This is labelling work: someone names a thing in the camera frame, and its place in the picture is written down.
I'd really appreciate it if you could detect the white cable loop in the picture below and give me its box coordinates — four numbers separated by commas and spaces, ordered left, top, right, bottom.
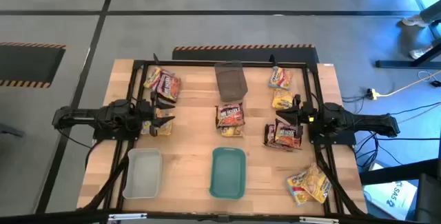
418, 69, 437, 82

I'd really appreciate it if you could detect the black Maruchan fire noodle pack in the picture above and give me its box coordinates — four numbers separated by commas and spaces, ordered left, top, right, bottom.
263, 123, 298, 153

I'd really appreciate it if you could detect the silver metal bracket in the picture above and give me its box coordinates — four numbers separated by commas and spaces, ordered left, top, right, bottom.
107, 212, 148, 222
298, 216, 340, 224

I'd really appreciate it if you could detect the dark grey plastic bin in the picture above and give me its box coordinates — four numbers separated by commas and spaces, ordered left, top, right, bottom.
214, 60, 249, 103

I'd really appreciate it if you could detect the black table leg bar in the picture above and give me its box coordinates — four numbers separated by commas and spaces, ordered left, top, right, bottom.
358, 158, 441, 186

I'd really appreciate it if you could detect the black cable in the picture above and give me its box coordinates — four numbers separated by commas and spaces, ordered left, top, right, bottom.
375, 136, 441, 142
354, 101, 441, 125
340, 94, 369, 104

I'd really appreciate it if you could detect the white plastic bin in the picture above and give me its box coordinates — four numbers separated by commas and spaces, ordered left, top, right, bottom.
122, 147, 163, 200

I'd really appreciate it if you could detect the white printed cardboard box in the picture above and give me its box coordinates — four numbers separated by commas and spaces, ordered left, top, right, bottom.
363, 179, 418, 221

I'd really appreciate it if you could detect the black aluminium table frame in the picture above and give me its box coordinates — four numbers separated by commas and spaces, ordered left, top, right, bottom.
81, 53, 368, 218

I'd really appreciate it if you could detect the black desk leg frame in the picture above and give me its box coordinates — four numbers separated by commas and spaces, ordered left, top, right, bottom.
374, 0, 441, 70

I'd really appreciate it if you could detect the black hazard-striped floor mat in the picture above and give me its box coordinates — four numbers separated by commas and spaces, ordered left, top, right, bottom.
172, 43, 320, 65
0, 41, 67, 89

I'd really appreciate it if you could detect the person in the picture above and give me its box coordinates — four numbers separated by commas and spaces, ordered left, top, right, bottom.
402, 0, 441, 61

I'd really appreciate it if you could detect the dark red snack packet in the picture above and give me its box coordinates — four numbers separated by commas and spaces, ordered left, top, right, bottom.
156, 72, 182, 103

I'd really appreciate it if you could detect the yellow extension cable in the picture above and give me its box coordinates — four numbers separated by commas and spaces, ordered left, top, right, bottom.
377, 74, 441, 98

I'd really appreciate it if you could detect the grey chair leg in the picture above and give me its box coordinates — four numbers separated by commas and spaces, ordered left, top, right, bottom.
0, 123, 25, 138

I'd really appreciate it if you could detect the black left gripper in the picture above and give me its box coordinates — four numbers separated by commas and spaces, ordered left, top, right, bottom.
136, 91, 176, 138

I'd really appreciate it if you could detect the yellow Maruchan chicken ramen pack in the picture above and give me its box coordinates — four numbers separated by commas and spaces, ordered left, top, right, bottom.
140, 119, 173, 137
300, 162, 332, 205
271, 88, 295, 111
219, 125, 244, 138

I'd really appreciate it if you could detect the dark grey cabinet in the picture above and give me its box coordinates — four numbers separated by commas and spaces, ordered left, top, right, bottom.
415, 172, 441, 224

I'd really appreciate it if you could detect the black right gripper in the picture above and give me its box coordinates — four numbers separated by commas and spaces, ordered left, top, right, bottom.
275, 94, 323, 139

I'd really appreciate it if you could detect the black horizontal rig beam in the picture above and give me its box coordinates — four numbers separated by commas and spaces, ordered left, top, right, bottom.
0, 209, 441, 224

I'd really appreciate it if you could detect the green plastic bin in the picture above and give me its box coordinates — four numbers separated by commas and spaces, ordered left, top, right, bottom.
209, 147, 247, 200

